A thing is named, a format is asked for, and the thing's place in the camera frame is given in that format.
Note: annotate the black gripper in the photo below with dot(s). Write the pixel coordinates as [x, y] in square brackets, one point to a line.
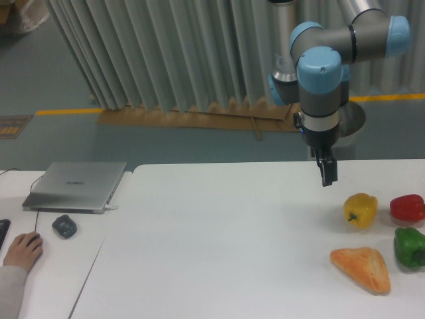
[320, 134]

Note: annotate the yellow bell pepper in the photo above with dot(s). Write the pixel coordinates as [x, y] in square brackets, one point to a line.
[360, 210]

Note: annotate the black computer mouse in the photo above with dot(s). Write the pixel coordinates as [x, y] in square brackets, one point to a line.
[35, 244]

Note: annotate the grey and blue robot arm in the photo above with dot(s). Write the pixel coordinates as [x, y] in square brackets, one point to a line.
[315, 71]

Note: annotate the grey sleeved forearm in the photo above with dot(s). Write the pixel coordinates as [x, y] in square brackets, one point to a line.
[13, 280]

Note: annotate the red bell pepper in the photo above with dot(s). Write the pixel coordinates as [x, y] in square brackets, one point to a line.
[408, 208]

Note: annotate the green bell pepper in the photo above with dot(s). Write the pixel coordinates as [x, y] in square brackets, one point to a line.
[409, 247]

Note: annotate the person's bare hand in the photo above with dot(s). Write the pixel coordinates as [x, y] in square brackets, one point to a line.
[18, 255]

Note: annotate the flat brown cardboard sheet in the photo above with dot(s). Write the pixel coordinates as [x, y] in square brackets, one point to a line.
[259, 118]

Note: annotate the triangular bread loaf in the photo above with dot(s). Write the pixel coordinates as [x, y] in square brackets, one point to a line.
[365, 266]

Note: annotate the grey-green pleated curtain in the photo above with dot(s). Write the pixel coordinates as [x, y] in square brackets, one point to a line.
[179, 54]

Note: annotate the silver closed laptop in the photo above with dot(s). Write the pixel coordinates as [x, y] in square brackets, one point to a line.
[76, 187]

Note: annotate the small dark grey gadget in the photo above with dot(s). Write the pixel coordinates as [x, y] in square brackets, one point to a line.
[65, 226]

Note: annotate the black keyboard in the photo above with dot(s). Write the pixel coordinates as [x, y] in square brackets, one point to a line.
[4, 227]

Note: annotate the clear plastic bag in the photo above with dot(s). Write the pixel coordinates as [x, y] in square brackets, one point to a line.
[31, 15]

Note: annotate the brown cardboard box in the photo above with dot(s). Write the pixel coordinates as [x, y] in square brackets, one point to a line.
[5, 8]

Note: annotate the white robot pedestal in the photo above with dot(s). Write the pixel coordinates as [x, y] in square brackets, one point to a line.
[352, 118]

